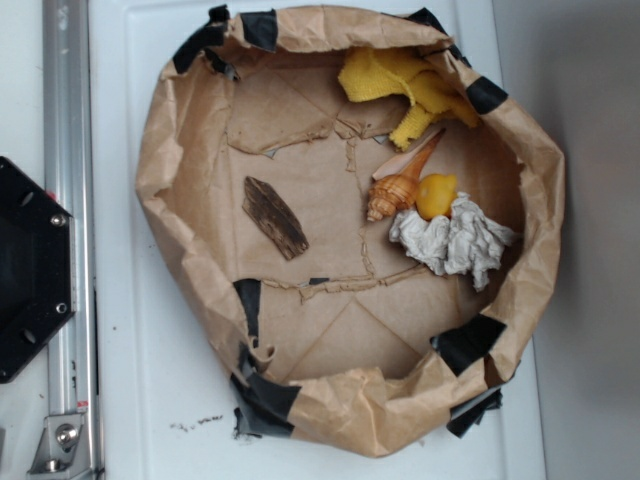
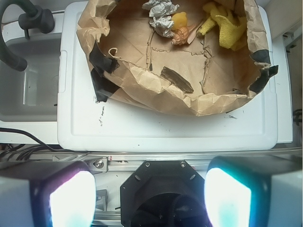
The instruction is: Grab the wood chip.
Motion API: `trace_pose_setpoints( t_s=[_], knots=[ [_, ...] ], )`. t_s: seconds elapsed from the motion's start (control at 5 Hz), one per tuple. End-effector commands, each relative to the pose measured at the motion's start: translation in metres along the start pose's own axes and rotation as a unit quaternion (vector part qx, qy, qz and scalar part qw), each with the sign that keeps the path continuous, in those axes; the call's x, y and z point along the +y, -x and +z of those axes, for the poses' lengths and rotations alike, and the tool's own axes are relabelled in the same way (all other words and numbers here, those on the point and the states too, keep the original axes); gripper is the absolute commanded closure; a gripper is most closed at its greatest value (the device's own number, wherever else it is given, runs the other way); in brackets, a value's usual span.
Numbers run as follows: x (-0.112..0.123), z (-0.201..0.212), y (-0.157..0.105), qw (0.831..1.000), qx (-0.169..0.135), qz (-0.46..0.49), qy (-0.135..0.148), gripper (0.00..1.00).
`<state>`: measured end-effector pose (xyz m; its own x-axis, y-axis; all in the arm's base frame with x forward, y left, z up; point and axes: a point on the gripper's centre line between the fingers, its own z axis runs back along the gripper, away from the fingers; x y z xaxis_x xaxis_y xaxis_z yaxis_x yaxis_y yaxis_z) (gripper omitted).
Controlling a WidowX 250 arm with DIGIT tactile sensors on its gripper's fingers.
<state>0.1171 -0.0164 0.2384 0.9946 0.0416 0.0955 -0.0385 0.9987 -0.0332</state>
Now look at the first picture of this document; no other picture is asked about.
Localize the metal corner bracket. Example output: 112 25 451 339
26 413 91 479

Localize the orange spiral seashell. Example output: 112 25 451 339
367 128 446 222

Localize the brown paper bag tray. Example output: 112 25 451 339
136 6 565 457

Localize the aluminium rail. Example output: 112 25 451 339
43 1 104 479

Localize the yellow cloth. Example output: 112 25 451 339
338 47 480 151

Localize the yellow lemon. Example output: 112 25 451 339
416 174 457 221

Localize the crumpled white paper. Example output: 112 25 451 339
389 192 521 292

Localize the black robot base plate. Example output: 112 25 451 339
1 157 74 384

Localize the dark wood chip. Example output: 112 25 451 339
243 176 309 260

